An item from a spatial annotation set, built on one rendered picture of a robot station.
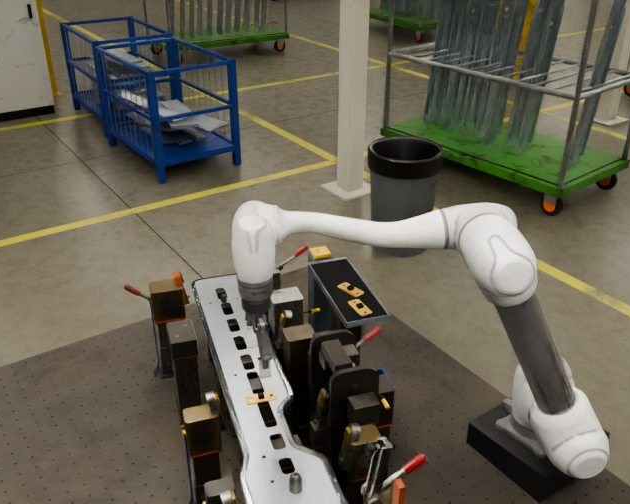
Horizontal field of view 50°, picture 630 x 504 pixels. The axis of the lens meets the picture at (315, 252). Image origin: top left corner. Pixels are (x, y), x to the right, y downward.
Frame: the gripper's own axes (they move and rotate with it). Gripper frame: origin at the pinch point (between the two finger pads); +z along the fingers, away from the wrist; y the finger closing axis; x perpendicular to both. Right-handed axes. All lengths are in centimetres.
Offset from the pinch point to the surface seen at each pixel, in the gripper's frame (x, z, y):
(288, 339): 12.0, 5.8, -13.5
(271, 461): -3.2, 13.7, 24.0
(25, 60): -99, 53, -643
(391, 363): 58, 44, -38
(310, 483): 3.9, 13.7, 33.7
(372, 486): 13.7, 3.1, 47.9
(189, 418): -20.6, 9.2, 7.4
